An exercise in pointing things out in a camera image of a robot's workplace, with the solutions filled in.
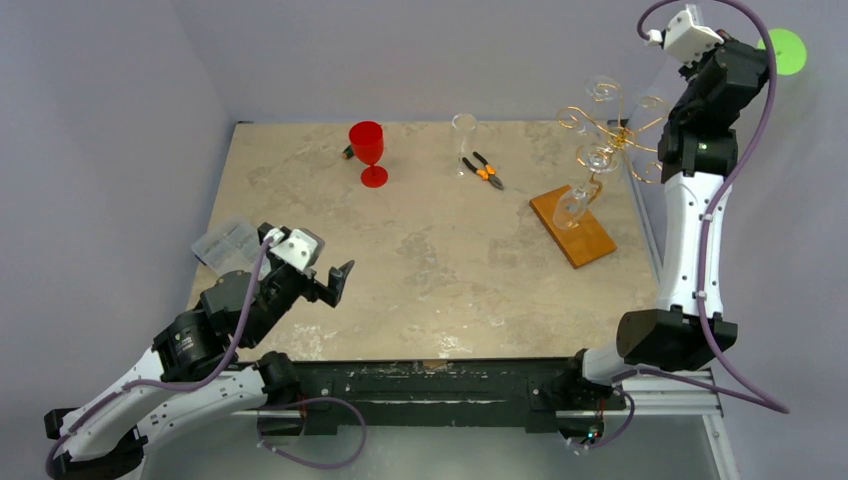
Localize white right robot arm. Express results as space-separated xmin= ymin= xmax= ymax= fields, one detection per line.
xmin=561 ymin=39 xmax=771 ymax=407

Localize orange black pliers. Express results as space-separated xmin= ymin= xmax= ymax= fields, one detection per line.
xmin=461 ymin=151 xmax=505 ymax=190

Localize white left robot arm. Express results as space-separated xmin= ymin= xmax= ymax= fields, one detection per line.
xmin=44 ymin=259 xmax=354 ymax=479

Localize clear round wine glass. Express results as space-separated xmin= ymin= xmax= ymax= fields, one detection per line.
xmin=585 ymin=75 xmax=624 ymax=127

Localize clear tall flute glass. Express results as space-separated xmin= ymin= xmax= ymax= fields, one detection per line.
xmin=451 ymin=113 xmax=478 ymax=178

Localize wooden rack base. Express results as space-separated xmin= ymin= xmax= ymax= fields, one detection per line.
xmin=529 ymin=185 xmax=617 ymax=269

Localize gold wire glass rack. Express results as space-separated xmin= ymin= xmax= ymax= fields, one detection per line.
xmin=555 ymin=82 xmax=670 ymax=200

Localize green plastic goblet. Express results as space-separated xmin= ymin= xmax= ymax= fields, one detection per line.
xmin=768 ymin=28 xmax=808 ymax=76

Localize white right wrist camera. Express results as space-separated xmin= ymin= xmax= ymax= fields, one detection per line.
xmin=645 ymin=4 xmax=724 ymax=66

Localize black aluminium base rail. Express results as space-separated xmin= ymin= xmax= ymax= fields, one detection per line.
xmin=231 ymin=357 xmax=723 ymax=439

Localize clear champagne flute with label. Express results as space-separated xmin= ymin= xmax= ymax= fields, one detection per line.
xmin=552 ymin=143 xmax=619 ymax=230

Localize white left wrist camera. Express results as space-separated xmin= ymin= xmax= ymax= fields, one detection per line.
xmin=263 ymin=228 xmax=325 ymax=274

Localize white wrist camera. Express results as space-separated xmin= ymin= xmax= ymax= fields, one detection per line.
xmin=645 ymin=4 xmax=724 ymax=66
xmin=263 ymin=228 xmax=325 ymax=274

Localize clear plastic screw box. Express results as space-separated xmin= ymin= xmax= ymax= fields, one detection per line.
xmin=191 ymin=215 xmax=261 ymax=276

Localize red plastic goblet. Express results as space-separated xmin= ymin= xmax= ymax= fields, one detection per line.
xmin=348 ymin=121 xmax=389 ymax=188

